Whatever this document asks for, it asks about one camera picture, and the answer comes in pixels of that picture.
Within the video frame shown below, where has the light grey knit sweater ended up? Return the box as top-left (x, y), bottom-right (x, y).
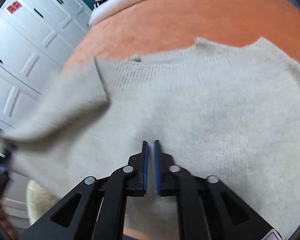
top-left (0, 38), bottom-right (300, 238)

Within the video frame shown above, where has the cream fluffy rug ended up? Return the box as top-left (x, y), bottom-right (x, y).
top-left (26, 180), bottom-right (59, 225)

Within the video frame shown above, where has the white panelled wardrobe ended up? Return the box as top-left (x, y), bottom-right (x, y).
top-left (0, 0), bottom-right (91, 129)

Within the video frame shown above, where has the orange plush bed blanket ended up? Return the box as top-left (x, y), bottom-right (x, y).
top-left (63, 0), bottom-right (300, 71)

